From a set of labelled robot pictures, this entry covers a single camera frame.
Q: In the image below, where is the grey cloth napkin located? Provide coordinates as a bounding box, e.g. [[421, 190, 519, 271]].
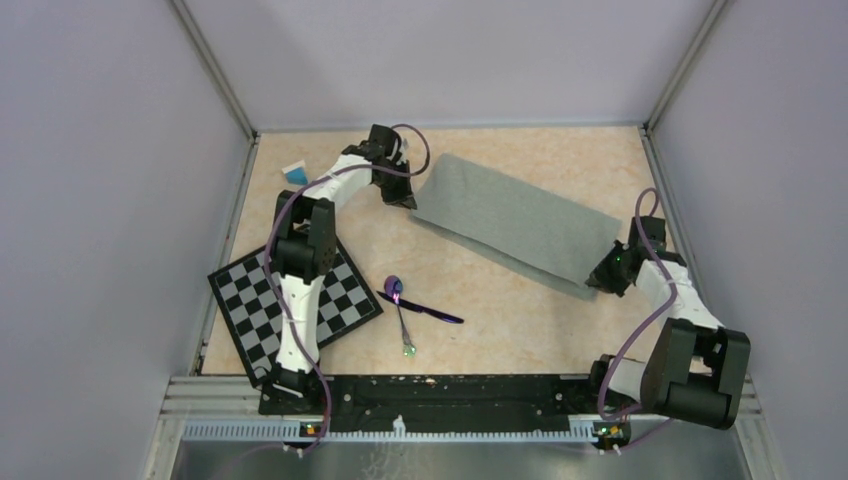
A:
[[412, 154, 622, 301]]

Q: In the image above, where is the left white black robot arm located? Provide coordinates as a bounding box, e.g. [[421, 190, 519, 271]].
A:
[[264, 124, 417, 414]]

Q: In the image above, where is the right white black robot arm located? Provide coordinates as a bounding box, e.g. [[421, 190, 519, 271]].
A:
[[586, 216, 751, 430]]

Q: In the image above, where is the blue white wedge block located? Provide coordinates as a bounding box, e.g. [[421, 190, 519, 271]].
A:
[[281, 160, 310, 186]]

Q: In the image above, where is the iridescent purple spoon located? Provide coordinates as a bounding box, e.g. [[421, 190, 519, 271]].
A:
[[384, 275, 417, 357]]

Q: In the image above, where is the iridescent purple knife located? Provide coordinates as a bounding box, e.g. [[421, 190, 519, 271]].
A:
[[377, 291, 465, 324]]

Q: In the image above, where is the black grey checkerboard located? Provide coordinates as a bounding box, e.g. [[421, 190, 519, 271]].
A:
[[208, 243, 383, 387]]

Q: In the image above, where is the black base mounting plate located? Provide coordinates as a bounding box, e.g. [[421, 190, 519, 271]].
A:
[[258, 374, 601, 434]]

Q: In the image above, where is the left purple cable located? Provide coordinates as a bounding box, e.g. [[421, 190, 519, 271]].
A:
[[211, 123, 432, 465]]

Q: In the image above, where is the right aluminium corner post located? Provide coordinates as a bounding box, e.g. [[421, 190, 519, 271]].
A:
[[643, 0, 733, 136]]

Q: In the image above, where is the aluminium corner post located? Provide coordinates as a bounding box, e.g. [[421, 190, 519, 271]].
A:
[[166, 0, 257, 142], [643, 0, 733, 136]]

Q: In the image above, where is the left aluminium corner post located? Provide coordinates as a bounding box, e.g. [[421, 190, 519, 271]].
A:
[[166, 0, 257, 142]]

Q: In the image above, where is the aluminium front frame rail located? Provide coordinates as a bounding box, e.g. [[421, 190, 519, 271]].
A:
[[158, 374, 763, 444]]

